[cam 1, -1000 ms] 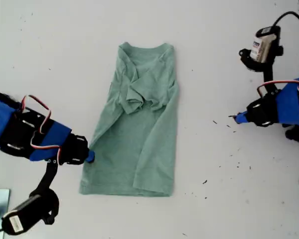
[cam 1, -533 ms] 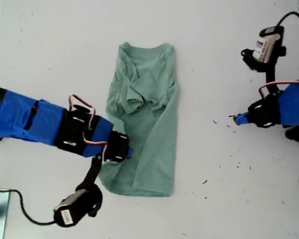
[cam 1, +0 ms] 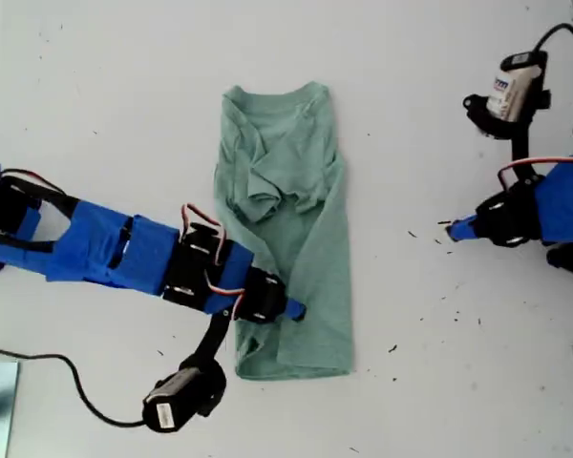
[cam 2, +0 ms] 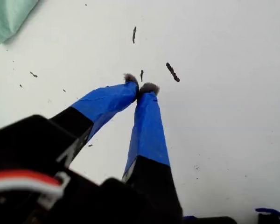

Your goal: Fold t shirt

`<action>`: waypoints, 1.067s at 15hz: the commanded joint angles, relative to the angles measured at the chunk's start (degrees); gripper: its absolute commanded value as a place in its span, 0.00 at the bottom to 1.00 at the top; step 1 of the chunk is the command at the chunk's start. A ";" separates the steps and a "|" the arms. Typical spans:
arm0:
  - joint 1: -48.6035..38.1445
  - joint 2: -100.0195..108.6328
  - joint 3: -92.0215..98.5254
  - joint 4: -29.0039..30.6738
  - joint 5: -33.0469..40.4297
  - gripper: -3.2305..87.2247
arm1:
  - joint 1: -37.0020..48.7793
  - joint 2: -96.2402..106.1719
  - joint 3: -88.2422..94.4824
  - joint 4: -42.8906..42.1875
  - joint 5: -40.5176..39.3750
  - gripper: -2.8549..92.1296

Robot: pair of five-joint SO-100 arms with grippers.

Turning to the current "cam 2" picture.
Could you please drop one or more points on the green t-shirt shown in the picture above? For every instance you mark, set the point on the green t-shirt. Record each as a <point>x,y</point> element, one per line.
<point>7,18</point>

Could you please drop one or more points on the black debris crumb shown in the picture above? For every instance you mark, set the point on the black debris crumb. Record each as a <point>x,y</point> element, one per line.
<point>134,35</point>
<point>33,74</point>
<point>142,75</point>

